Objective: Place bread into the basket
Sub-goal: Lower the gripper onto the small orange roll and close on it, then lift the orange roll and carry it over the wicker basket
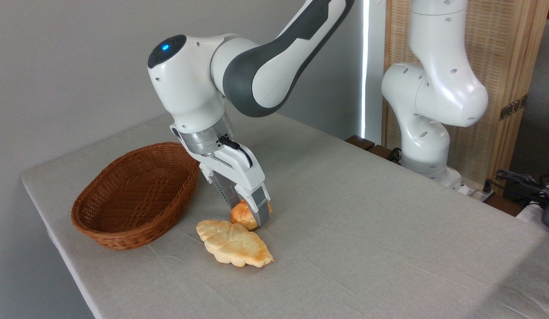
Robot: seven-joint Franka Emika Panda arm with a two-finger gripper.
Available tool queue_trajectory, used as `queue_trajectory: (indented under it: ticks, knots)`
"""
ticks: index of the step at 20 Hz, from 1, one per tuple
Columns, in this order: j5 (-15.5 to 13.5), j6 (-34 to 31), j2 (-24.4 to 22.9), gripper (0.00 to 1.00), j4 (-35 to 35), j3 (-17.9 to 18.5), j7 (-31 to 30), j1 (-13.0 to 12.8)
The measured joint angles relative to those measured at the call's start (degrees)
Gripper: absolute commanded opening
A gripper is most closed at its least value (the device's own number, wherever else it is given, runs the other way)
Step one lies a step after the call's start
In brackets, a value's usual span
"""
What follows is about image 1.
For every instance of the grey tablecloth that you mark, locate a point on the grey tablecloth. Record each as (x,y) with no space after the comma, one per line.
(367,243)

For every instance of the round golden knotted bread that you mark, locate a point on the round golden knotted bread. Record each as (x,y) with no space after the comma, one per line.
(241,217)

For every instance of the dark brown wooden board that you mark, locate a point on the dark brown wooden board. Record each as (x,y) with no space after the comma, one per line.
(367,145)

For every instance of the dark metal screen hinge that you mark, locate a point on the dark metal screen hinge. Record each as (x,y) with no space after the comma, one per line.
(513,107)

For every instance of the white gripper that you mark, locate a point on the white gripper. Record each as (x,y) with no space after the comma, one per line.
(234,170)

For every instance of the brown wicker oval basket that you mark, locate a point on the brown wicker oval basket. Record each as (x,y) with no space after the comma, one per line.
(123,221)

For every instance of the pale leaf-shaped flat bread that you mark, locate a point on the pale leaf-shaped flat bread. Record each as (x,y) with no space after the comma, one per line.
(234,243)

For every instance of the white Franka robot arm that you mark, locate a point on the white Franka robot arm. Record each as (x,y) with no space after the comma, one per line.
(265,71)

